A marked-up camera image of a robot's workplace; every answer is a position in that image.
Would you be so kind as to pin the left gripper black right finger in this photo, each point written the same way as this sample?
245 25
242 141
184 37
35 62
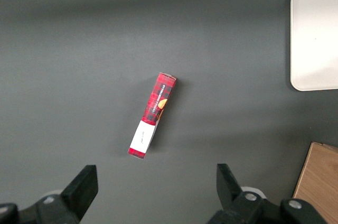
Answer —
237 197

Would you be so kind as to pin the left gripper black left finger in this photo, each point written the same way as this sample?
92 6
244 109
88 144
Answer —
76 195

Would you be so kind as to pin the wooden drawer cabinet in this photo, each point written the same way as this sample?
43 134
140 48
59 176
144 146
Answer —
322 181

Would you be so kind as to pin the red plaid cookie box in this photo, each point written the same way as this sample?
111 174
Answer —
155 107

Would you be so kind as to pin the beige plastic tray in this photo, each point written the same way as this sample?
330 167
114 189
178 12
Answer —
317 39

